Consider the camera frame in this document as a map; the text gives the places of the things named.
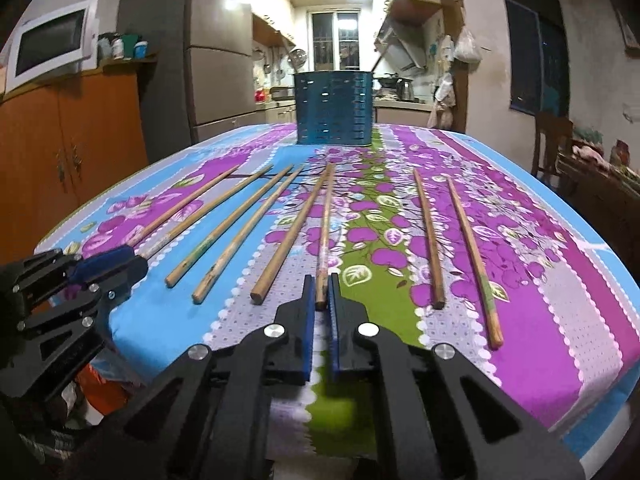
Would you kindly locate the pink cloth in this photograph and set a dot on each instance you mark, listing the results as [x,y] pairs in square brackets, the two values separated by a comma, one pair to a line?
[590,152]

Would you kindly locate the framed picture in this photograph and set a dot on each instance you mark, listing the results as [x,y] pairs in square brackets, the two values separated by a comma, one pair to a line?
[627,30]

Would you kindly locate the range hood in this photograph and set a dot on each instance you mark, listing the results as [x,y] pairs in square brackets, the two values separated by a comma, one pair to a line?
[400,50]

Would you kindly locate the kitchen upper cabinet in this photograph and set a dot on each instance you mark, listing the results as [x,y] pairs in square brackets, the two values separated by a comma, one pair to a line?
[415,7]

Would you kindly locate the kitchen window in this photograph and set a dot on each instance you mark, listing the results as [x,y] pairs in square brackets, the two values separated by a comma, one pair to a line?
[336,40]

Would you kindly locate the green box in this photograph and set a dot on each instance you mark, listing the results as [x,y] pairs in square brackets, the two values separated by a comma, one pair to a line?
[131,45]

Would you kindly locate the blue white container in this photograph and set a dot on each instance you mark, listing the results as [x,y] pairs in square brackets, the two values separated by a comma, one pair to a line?
[141,50]

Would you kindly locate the floral purple blue tablecloth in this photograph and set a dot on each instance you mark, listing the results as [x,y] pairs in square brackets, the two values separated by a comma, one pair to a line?
[500,310]

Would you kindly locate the white microwave oven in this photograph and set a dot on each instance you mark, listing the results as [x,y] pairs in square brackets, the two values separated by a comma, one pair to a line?
[50,42]

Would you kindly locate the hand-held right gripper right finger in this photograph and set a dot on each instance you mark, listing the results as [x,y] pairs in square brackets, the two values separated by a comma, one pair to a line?
[334,340]

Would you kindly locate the grey refrigerator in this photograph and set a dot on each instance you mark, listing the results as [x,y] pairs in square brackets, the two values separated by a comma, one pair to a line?
[220,70]

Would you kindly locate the dark window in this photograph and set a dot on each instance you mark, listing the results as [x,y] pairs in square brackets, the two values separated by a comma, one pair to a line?
[537,50]

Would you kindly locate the orange plastic bag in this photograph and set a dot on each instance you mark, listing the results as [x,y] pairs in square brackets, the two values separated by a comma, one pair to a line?
[100,391]

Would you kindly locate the orange wooden cabinet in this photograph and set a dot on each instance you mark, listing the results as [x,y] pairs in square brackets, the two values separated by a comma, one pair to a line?
[75,150]

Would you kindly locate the black wok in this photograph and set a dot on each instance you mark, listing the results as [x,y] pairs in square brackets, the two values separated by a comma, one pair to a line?
[387,81]

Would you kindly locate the kitchen base cabinets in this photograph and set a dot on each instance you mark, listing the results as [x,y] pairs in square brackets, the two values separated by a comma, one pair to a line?
[280,112]

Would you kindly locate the wooden chopstick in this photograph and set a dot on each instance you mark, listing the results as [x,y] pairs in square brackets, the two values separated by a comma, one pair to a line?
[250,234]
[230,225]
[326,240]
[200,197]
[472,260]
[292,234]
[215,207]
[427,236]

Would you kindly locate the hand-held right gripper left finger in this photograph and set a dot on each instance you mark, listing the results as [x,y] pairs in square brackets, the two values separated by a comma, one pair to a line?
[308,340]

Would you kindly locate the steel kettle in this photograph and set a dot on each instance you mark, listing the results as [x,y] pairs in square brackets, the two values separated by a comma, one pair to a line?
[405,91]

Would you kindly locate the dark wooden dining table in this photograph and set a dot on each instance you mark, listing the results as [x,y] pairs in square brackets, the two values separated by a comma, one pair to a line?
[600,195]

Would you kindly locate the hanging cloth bundle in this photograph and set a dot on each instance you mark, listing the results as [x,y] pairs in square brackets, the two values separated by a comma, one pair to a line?
[443,97]

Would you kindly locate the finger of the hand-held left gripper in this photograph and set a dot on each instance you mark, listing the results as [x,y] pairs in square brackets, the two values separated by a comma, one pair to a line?
[100,265]
[127,280]

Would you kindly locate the blue perforated utensil holder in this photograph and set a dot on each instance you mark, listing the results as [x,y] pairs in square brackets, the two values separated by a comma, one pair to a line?
[332,110]

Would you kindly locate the white plastic bag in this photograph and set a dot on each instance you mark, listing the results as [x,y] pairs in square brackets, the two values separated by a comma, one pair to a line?
[467,46]

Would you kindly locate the wooden chair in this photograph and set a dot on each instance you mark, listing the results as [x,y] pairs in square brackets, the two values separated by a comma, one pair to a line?
[550,142]

